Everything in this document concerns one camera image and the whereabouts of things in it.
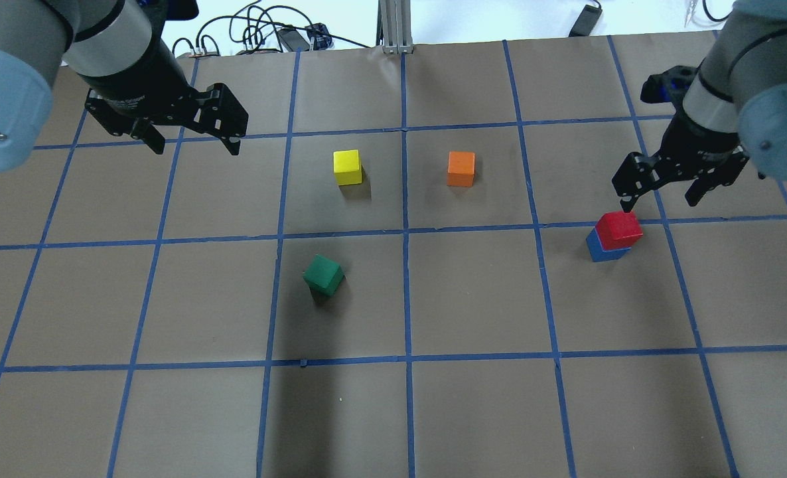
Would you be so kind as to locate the black power brick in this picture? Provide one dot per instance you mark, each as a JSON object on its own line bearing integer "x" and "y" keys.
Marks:
{"x": 586, "y": 21}

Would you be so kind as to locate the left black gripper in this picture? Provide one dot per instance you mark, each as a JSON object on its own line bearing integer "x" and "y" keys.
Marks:
{"x": 140, "y": 78}

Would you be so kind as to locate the orange block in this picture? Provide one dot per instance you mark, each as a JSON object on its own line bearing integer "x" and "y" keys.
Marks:
{"x": 461, "y": 169}

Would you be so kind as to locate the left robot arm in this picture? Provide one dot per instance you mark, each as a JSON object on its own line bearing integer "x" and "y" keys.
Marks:
{"x": 116, "y": 47}

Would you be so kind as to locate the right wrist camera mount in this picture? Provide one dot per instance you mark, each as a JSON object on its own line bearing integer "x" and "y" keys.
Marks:
{"x": 669, "y": 87}

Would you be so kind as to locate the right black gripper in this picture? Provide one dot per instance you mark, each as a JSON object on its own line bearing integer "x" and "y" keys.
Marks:
{"x": 703, "y": 138}

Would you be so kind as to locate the aluminium frame post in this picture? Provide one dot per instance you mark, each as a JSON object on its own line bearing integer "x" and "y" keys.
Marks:
{"x": 393, "y": 27}

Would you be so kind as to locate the red block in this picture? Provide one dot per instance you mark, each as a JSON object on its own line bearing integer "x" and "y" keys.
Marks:
{"x": 618, "y": 230}

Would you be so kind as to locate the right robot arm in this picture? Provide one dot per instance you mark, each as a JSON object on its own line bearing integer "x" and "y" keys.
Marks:
{"x": 729, "y": 111}

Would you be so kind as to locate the blue block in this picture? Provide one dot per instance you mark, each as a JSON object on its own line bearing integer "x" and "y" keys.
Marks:
{"x": 598, "y": 253}

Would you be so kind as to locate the yellow block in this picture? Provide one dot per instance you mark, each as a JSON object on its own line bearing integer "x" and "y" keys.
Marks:
{"x": 347, "y": 167}

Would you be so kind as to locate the green block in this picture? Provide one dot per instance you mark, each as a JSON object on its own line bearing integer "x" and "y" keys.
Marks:
{"x": 323, "y": 275}

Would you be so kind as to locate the black power adapter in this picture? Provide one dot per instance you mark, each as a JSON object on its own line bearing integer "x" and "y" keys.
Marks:
{"x": 290, "y": 39}

